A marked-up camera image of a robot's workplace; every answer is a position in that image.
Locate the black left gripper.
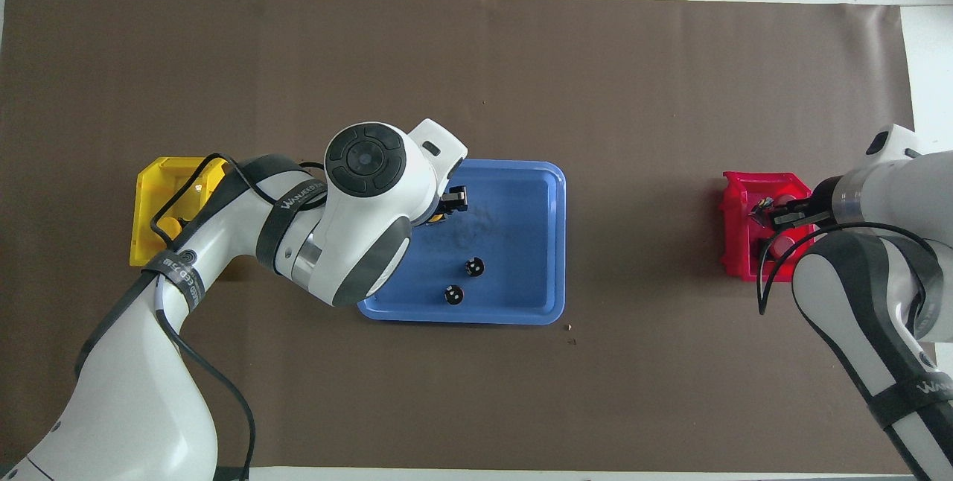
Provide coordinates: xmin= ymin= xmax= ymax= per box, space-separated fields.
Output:
xmin=433 ymin=185 xmax=469 ymax=224

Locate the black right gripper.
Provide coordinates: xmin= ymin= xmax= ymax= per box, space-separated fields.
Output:
xmin=768 ymin=180 xmax=842 ymax=233

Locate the red plastic bin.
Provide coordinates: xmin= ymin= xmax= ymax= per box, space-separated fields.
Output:
xmin=719 ymin=171 xmax=818 ymax=283

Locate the blue plastic tray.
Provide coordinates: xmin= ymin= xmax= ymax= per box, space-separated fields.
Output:
xmin=357 ymin=159 xmax=567 ymax=326

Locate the brown paper table mat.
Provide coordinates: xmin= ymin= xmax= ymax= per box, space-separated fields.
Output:
xmin=0 ymin=0 xmax=920 ymax=471

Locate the yellow plastic bin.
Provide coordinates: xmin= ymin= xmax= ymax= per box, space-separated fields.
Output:
xmin=129 ymin=156 xmax=233 ymax=268

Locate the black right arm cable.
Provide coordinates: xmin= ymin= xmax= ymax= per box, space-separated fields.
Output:
xmin=756 ymin=222 xmax=940 ymax=333

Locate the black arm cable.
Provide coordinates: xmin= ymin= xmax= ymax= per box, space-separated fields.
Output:
xmin=756 ymin=222 xmax=940 ymax=333
xmin=149 ymin=152 xmax=258 ymax=481

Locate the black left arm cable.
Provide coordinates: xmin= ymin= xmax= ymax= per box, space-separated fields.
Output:
xmin=149 ymin=152 xmax=258 ymax=481

